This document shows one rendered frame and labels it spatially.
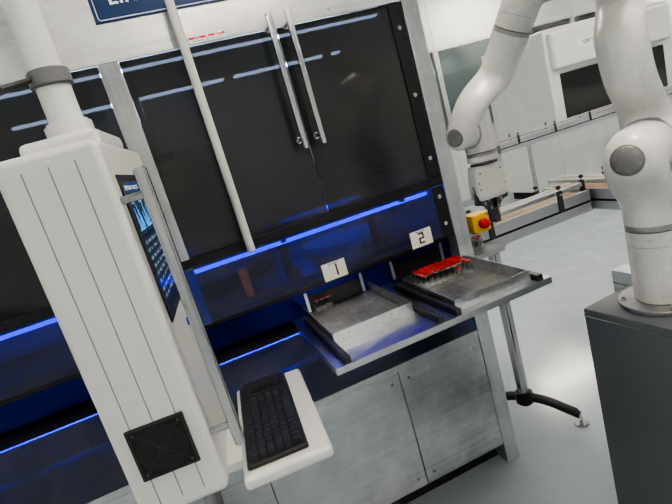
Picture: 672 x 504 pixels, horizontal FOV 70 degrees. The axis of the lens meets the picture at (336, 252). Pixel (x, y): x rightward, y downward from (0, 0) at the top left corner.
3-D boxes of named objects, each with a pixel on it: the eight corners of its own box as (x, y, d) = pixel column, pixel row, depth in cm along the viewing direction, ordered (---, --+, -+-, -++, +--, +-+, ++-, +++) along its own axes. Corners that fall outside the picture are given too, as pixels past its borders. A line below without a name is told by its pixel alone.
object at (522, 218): (462, 262, 189) (454, 224, 185) (442, 257, 203) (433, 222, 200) (595, 210, 207) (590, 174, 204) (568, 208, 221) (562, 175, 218)
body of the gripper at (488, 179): (489, 154, 140) (497, 192, 142) (460, 164, 137) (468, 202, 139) (506, 153, 133) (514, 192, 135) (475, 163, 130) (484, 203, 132)
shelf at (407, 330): (293, 326, 168) (291, 320, 168) (460, 260, 187) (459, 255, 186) (337, 376, 123) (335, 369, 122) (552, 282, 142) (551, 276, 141)
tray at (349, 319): (304, 315, 169) (301, 306, 168) (370, 290, 176) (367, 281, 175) (335, 345, 137) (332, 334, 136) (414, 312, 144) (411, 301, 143)
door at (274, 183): (189, 258, 148) (119, 62, 135) (327, 212, 160) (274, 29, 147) (189, 258, 147) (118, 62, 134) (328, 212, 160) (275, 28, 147)
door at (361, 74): (328, 211, 160) (276, 28, 148) (438, 175, 172) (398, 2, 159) (329, 211, 160) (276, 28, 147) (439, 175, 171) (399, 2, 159)
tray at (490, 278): (403, 288, 168) (401, 278, 167) (466, 263, 174) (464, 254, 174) (456, 312, 136) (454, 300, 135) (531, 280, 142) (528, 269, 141)
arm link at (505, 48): (506, 36, 108) (463, 158, 126) (537, 32, 117) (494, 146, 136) (472, 25, 112) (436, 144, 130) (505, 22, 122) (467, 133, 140)
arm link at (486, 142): (485, 152, 128) (502, 145, 134) (475, 102, 125) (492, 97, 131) (458, 157, 134) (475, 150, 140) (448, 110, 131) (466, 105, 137)
